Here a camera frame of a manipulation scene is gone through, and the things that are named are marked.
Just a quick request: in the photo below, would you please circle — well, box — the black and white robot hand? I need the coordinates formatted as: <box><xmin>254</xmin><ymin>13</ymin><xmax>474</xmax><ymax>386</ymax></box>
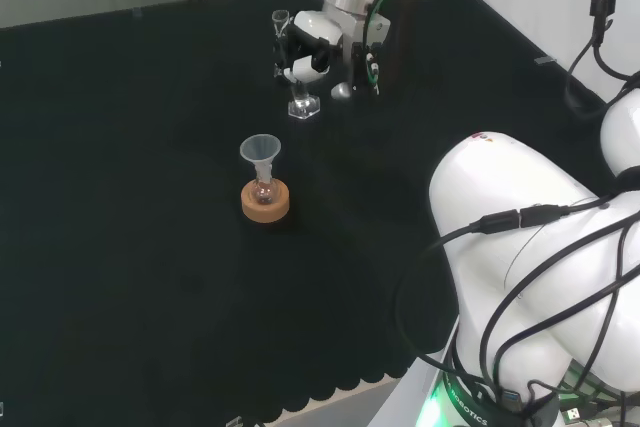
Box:
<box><xmin>273</xmin><ymin>9</ymin><xmax>356</xmax><ymax>101</ymax></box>

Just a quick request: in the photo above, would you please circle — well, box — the clear glass graduated cylinder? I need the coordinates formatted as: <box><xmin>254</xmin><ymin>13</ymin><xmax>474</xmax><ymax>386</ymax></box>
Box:
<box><xmin>271</xmin><ymin>9</ymin><xmax>322</xmax><ymax>121</ymax></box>

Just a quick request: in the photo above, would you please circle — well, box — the clear plastic funnel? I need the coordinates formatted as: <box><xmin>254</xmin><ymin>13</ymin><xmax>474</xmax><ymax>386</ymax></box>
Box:
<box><xmin>239</xmin><ymin>134</ymin><xmax>283</xmax><ymax>183</ymax></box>

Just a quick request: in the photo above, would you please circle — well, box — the small round-bottom glass flask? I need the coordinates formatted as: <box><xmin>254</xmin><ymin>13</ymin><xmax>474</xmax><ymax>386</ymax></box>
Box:
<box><xmin>251</xmin><ymin>166</ymin><xmax>279</xmax><ymax>206</ymax></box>

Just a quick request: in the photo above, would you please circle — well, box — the black cloth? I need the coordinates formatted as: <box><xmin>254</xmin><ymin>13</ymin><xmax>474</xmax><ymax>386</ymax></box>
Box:
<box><xmin>0</xmin><ymin>0</ymin><xmax>609</xmax><ymax>423</ymax></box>

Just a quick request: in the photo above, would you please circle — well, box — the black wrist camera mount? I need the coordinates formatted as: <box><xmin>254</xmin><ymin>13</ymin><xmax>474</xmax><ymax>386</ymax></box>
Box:
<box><xmin>350</xmin><ymin>16</ymin><xmax>392</xmax><ymax>97</ymax></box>

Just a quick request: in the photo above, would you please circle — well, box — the cork ring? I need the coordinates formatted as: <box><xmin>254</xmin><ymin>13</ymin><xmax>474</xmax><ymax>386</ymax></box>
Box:
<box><xmin>240</xmin><ymin>180</ymin><xmax>291</xmax><ymax>224</ymax></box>

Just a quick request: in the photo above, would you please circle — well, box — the black cable with connector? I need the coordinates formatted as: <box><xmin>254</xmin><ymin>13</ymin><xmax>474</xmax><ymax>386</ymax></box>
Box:
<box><xmin>394</xmin><ymin>202</ymin><xmax>626</xmax><ymax>427</ymax></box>

